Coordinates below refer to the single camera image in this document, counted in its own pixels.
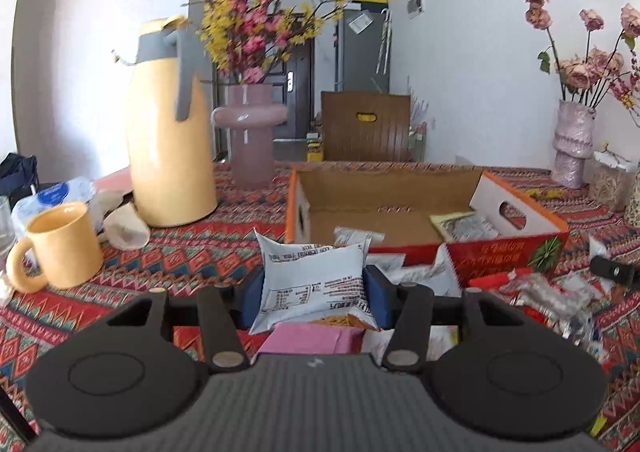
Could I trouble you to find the yellow thermos jug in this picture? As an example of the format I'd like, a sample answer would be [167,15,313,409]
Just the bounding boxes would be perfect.
[122,16,218,228]

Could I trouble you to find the wooden chair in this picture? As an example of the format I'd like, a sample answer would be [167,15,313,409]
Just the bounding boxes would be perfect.
[321,91,413,163]

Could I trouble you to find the clear jar of seeds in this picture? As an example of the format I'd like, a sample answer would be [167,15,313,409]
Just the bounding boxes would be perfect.
[589,149,636,213]

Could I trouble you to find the yellow mug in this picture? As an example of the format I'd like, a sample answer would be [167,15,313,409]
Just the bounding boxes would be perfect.
[6,202,104,293]

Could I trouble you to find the clear plastic pack blue label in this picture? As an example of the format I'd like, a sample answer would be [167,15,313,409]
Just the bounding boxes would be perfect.
[11,176,97,243]

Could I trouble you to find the black bag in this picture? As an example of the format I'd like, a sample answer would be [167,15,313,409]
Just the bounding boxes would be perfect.
[0,153,39,208]

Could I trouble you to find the dark entrance door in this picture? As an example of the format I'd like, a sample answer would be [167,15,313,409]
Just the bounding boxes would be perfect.
[272,7,316,140]

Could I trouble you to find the white umbrella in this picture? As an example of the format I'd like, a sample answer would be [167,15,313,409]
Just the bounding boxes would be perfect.
[376,8,392,78]

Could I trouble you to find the grey refrigerator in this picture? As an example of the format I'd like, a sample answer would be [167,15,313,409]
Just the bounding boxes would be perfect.
[336,2,392,94]

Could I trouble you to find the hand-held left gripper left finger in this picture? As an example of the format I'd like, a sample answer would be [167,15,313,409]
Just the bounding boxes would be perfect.
[102,266,267,374]

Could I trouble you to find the pink snack packet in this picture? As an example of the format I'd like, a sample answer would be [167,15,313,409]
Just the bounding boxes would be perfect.
[257,322,367,357]

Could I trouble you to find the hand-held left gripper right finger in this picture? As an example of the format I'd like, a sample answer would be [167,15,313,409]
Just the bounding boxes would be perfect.
[364,264,528,374]

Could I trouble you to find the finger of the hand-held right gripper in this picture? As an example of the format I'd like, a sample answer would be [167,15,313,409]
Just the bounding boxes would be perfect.
[590,256,638,289]

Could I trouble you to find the red cardboard box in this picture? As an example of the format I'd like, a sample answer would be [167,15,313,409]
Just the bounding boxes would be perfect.
[286,162,571,283]

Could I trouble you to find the clear silver snack packet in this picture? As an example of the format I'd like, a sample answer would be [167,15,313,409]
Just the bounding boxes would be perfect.
[497,274,608,358]

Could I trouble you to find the drinking glass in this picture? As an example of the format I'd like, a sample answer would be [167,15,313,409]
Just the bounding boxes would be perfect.
[0,196,15,260]

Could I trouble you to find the red snack packet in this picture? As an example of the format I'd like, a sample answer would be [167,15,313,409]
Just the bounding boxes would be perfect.
[467,268,533,290]

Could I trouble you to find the pink ring vase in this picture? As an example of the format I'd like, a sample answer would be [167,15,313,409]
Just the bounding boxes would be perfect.
[212,84,289,190]

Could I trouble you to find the white snack packet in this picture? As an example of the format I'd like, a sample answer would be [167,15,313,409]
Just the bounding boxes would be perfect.
[369,252,408,283]
[334,226,387,249]
[248,228,378,334]
[400,244,463,298]
[589,236,621,263]

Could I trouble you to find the patterned red tablecloth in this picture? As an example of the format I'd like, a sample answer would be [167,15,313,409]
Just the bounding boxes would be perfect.
[0,159,640,452]

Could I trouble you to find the yellow red berry branches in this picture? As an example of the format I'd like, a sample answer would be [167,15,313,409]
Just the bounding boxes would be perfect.
[602,69,640,128]

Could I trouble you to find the dried rose bouquet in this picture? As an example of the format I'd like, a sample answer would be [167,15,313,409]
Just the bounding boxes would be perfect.
[521,0,640,108]

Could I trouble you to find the silver green snack packet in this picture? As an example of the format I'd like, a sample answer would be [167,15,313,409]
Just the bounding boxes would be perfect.
[429,212,501,242]

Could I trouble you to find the textured pink vase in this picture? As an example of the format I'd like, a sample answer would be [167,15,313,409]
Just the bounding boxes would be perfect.
[551,99,598,189]

